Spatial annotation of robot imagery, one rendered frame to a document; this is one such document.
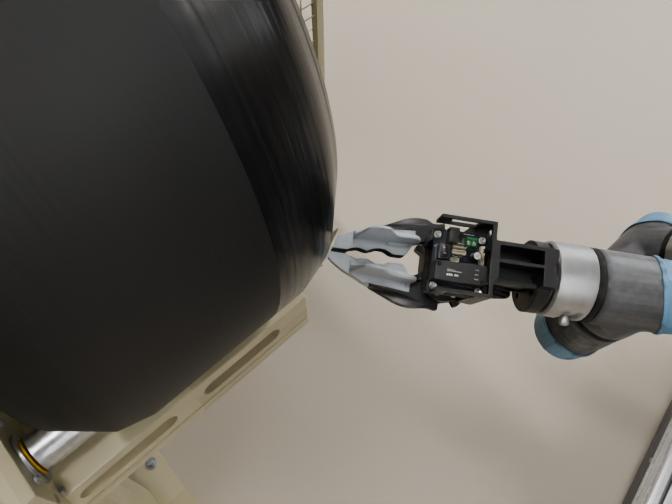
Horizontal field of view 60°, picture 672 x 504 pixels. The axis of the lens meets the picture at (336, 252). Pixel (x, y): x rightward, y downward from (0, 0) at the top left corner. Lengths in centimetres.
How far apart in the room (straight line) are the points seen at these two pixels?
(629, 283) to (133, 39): 47
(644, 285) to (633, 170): 161
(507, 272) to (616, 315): 11
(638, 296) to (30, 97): 52
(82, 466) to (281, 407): 93
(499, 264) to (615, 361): 127
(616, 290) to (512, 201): 140
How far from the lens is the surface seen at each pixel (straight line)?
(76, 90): 30
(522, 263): 55
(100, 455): 72
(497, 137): 214
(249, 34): 33
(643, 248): 76
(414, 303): 57
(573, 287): 58
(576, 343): 70
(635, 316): 62
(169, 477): 159
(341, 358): 163
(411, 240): 57
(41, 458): 69
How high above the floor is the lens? 152
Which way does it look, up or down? 59 degrees down
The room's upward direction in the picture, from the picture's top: straight up
